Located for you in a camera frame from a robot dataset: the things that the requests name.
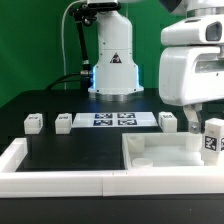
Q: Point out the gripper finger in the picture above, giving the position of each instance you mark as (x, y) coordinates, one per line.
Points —
(192, 113)

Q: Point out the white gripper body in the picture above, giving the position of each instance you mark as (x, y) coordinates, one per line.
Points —
(191, 75)

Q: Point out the white square tabletop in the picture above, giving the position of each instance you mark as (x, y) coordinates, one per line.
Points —
(149, 150)

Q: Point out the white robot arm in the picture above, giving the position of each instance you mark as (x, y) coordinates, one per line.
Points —
(115, 74)

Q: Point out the white U-shaped obstacle fence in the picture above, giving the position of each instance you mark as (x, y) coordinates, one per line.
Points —
(150, 181)

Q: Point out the white sheet with fiducial markers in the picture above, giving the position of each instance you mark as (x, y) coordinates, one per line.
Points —
(116, 119)

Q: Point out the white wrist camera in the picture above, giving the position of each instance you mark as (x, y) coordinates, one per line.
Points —
(198, 31)

